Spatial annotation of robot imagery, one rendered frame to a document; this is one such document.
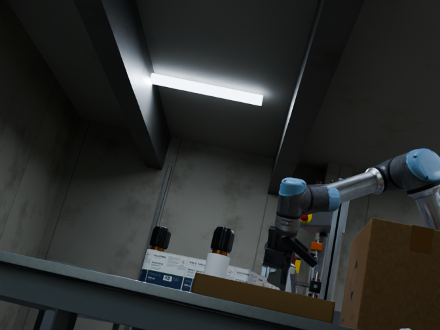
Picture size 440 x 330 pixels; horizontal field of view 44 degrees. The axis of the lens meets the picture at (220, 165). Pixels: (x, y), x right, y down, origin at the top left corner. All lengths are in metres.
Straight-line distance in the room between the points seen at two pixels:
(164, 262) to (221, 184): 4.32
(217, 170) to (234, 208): 0.52
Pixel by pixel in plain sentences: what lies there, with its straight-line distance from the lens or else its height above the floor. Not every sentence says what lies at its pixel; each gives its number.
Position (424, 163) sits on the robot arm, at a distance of 1.87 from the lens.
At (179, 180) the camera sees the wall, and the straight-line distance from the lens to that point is 6.68.
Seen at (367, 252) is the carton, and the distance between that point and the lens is 1.35.
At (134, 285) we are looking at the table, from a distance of 1.03.
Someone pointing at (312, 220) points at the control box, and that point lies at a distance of 2.30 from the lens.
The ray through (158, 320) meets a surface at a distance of 1.05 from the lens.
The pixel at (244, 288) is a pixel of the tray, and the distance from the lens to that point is 1.02.
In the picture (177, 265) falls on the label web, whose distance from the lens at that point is 2.35.
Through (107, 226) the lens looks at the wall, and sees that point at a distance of 6.66.
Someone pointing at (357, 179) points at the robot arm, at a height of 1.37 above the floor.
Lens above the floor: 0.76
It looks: 18 degrees up
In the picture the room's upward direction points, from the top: 13 degrees clockwise
